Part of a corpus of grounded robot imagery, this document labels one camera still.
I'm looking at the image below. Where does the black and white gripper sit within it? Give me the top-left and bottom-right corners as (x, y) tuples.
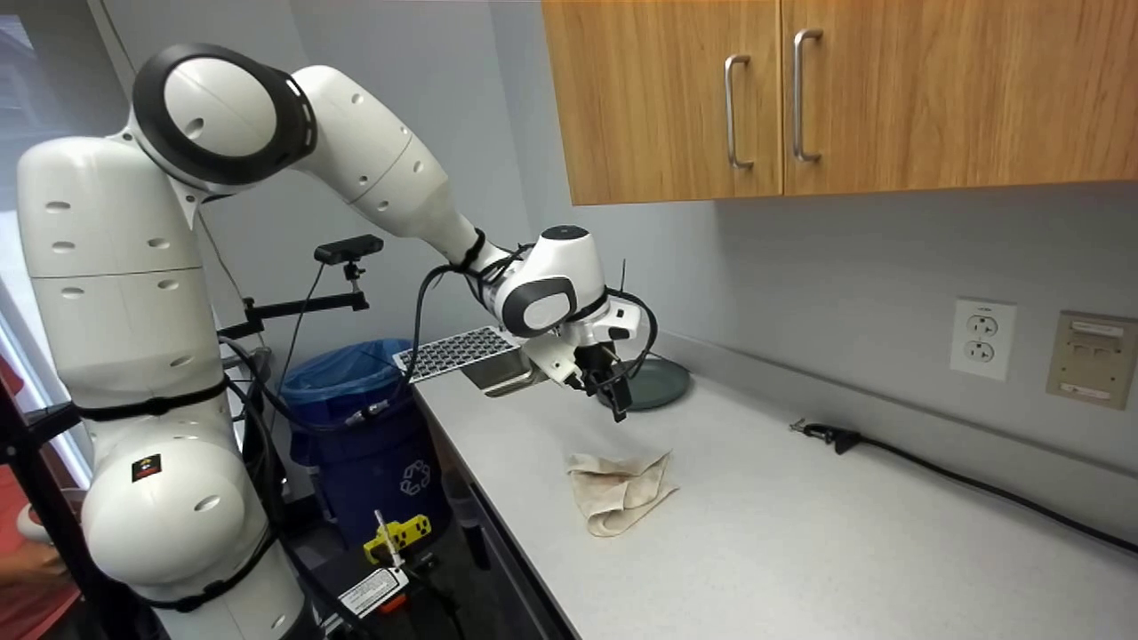
(523, 297), (657, 423)

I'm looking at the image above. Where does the beige cloth towel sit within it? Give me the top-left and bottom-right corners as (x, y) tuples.
(565, 451), (676, 537)

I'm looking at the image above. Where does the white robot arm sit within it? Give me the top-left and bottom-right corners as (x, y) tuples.
(13, 43), (649, 640)

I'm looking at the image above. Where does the dark green plate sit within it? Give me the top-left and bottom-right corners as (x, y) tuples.
(628, 360), (691, 414)

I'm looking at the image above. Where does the black smartphone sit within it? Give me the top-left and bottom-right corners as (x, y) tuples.
(463, 353), (542, 399)

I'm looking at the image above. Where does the blue recycling bin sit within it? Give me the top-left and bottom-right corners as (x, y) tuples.
(282, 340), (450, 543)

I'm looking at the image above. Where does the yellow tool on floor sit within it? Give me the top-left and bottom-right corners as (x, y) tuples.
(361, 511), (433, 567)

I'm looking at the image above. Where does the wooden cabinet left door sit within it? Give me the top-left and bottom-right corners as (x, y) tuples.
(542, 0), (781, 207)

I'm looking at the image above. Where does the wooden cabinet door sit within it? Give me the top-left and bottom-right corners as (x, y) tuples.
(781, 0), (1138, 196)
(542, 0), (781, 207)

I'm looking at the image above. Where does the wooden cabinet right door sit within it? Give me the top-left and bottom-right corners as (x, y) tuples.
(781, 0), (1138, 196)

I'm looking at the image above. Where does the person in red shirt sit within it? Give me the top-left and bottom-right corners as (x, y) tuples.
(0, 353), (85, 640)

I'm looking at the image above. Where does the black cable on counter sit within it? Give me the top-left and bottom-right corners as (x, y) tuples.
(792, 417), (1138, 554)

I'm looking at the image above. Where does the black camera on stand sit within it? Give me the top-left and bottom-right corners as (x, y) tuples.
(313, 235), (384, 266)

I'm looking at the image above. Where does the silver left cabinet handle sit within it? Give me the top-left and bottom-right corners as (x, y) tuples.
(721, 55), (753, 171)

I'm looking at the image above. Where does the silver cabinet handle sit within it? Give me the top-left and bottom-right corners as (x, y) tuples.
(721, 55), (753, 171)
(789, 29), (823, 163)

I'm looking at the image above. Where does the white wall power outlet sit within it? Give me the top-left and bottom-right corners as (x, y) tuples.
(951, 298), (1016, 381)

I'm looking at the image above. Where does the silver right cabinet handle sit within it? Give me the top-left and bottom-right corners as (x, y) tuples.
(789, 29), (823, 163)

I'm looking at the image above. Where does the beige wall plate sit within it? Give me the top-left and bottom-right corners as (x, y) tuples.
(1044, 309), (1138, 409)

